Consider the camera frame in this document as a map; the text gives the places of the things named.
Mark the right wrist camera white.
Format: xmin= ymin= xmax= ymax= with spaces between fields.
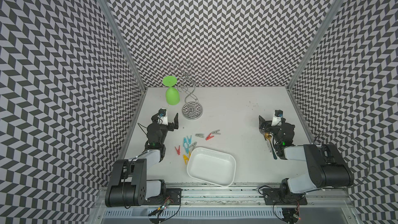
xmin=271 ymin=110 xmax=283 ymax=127

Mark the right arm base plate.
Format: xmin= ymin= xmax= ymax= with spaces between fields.
xmin=260 ymin=187 xmax=308 ymax=206

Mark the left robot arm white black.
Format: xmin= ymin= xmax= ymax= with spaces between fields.
xmin=105 ymin=109 xmax=179 ymax=208

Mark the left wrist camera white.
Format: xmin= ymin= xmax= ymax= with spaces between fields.
xmin=157 ymin=108 xmax=169 ymax=125

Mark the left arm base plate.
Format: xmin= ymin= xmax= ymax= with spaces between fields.
xmin=141 ymin=188 xmax=182 ymax=206

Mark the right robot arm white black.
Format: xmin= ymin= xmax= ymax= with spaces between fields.
xmin=259 ymin=111 xmax=354 ymax=198

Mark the white plastic storage box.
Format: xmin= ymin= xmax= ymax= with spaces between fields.
xmin=187 ymin=147 xmax=237 ymax=188

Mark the chrome wire stand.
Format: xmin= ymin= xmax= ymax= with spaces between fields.
xmin=169 ymin=63 xmax=205 ymax=120

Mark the aluminium front rail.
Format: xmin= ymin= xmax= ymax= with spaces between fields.
xmin=93 ymin=183 xmax=352 ymax=209

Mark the gold spoon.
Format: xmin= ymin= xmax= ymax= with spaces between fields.
xmin=264 ymin=133 xmax=277 ymax=160

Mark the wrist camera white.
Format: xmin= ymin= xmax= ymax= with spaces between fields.
xmin=271 ymin=110 xmax=283 ymax=127
xmin=157 ymin=108 xmax=169 ymax=125

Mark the teal clothespin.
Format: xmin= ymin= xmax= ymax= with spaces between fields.
xmin=187 ymin=136 xmax=192 ymax=145
xmin=183 ymin=138 xmax=190 ymax=154

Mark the pink clothespin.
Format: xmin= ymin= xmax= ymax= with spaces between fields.
xmin=175 ymin=146 xmax=180 ymax=156
xmin=205 ymin=133 xmax=214 ymax=141

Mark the green plastic goblet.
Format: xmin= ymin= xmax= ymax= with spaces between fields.
xmin=162 ymin=76 xmax=180 ymax=105

